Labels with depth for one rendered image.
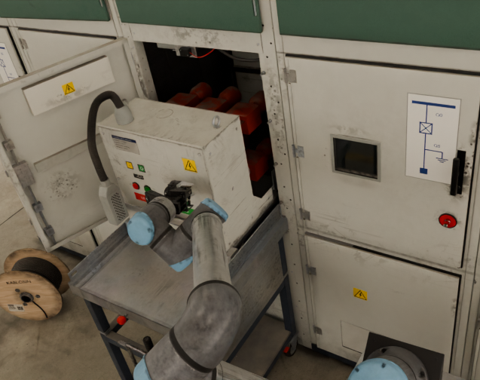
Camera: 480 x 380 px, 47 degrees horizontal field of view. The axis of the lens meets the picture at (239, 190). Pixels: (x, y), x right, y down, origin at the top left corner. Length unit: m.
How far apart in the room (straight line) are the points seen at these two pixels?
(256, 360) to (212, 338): 1.59
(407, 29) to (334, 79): 0.29
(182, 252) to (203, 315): 0.55
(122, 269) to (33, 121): 0.67
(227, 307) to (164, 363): 0.16
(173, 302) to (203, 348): 0.98
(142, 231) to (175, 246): 0.11
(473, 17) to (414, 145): 0.44
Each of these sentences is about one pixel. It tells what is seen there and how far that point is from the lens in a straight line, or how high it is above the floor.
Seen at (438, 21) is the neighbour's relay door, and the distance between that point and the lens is 1.62.
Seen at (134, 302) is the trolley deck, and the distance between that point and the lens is 2.10.
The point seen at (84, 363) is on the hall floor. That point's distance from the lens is 3.15.
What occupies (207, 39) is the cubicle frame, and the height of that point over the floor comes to 1.60.
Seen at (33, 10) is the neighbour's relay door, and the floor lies 1.69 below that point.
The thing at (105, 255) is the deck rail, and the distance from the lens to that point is 2.34.
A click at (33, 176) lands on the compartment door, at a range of 2.35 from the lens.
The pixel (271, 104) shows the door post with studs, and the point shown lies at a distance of 2.00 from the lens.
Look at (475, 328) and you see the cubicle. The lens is 2.31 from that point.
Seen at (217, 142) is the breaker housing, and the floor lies 1.37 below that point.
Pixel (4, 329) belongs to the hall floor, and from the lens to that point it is 3.57.
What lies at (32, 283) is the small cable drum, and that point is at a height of 0.30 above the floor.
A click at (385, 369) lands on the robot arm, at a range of 1.49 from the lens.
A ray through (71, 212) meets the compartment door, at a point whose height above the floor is 0.95.
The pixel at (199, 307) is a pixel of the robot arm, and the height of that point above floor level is 1.51.
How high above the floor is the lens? 2.30
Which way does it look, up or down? 36 degrees down
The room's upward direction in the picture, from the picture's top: 11 degrees counter-clockwise
